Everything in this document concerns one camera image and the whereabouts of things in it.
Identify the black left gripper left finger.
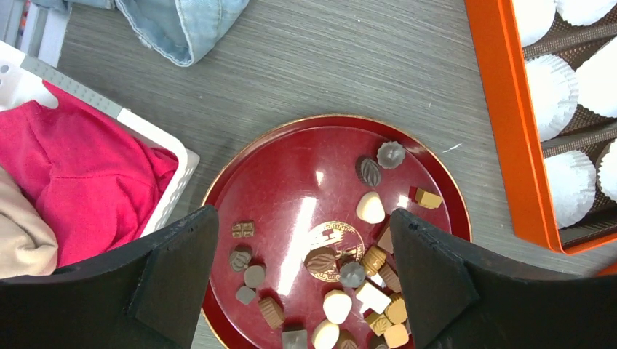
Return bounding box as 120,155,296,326
1,206,219,348

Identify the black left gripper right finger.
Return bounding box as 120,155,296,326
390,209,616,348

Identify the caramel block chocolate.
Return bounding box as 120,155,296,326
409,187,443,209

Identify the caramel fluted chocolate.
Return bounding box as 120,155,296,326
383,293,407,324

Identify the caramel rounded square chocolate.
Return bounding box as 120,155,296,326
383,324,410,348

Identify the caramel leaf square chocolate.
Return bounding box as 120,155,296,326
365,312,393,337

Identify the white rectangular chocolate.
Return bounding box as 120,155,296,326
355,281,392,314

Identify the milk brown bar chocolate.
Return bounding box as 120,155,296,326
377,225,394,254

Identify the caramel barrel chocolate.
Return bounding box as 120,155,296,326
360,245,388,277

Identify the small grey square chocolate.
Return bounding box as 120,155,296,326
235,285,256,305

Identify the dark crown chocolate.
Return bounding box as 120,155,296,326
228,245,253,273

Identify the dark round chocolate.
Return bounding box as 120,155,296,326
244,265,266,289

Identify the grey flower chocolate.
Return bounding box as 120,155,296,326
339,261,366,289
376,141,406,169

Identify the gold square grid chocolate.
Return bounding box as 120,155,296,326
231,220,255,238

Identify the small brown leaf chocolate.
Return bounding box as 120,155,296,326
335,329,359,349

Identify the white rounded chocolate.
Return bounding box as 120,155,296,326
322,289,353,325

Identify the brown ridged chocolate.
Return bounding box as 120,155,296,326
258,297,285,329

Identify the white heart chocolate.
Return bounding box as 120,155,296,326
356,191,386,224

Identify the white oval chocolate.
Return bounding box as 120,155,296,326
311,319,340,349

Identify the dark square pyramid chocolate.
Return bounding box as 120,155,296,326
282,329,308,349

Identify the dark leaf chocolate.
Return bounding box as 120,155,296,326
355,156,382,187

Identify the orange chocolate box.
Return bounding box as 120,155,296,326
466,0,616,254

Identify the pink cloth in basket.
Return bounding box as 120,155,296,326
1,87,178,266

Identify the beige cloth in basket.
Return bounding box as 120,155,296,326
1,169,58,278

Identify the orange box lid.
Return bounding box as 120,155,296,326
596,262,617,276

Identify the round red plate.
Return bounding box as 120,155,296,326
202,114,471,348

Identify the white paper cup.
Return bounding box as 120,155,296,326
512,0,556,47
576,38,616,119
544,151,596,229
525,55,579,142
554,0,616,25
596,139,616,201

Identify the white plastic basket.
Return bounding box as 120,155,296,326
1,44,199,242

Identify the light blue denim cloth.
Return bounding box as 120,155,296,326
30,0,249,67

